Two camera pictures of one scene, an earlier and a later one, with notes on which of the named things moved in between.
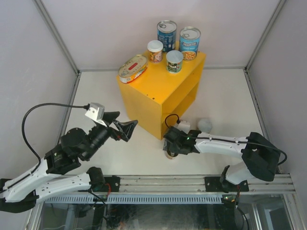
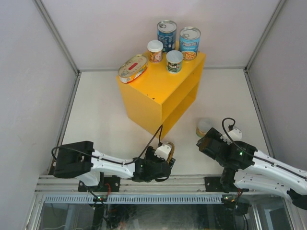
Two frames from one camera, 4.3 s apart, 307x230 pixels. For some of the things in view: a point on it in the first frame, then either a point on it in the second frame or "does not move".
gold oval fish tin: [133, 68] does not move
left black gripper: [126, 128] → [150, 155]
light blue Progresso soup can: [189, 40] does not move
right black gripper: [172, 149] → [215, 134]
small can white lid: [155, 48] does not move
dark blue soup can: [167, 31] does not move
